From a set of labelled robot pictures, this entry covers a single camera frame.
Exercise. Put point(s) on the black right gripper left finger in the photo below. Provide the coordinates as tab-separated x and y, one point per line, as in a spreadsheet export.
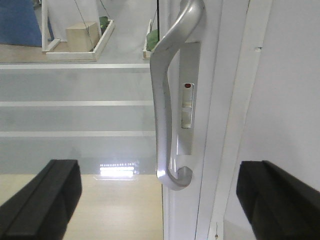
42	209

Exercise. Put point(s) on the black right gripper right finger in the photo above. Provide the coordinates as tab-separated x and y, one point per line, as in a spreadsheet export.
278	205

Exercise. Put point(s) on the white framed sliding glass door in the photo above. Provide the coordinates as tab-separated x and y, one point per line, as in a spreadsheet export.
102	115

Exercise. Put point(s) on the silver door handle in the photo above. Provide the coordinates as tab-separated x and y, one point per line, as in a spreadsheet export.
163	53

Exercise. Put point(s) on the wooden block behind glass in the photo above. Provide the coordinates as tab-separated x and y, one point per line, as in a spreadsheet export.
82	37

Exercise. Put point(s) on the blue panel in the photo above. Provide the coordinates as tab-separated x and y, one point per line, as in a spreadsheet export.
19	24

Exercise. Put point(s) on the green sandbag behind glass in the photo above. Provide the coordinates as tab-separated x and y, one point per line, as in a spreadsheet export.
152	39

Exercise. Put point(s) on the white wooden base frame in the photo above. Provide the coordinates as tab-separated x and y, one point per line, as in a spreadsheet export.
57	16

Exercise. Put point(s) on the white fixed door frame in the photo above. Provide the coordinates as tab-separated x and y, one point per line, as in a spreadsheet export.
242	31

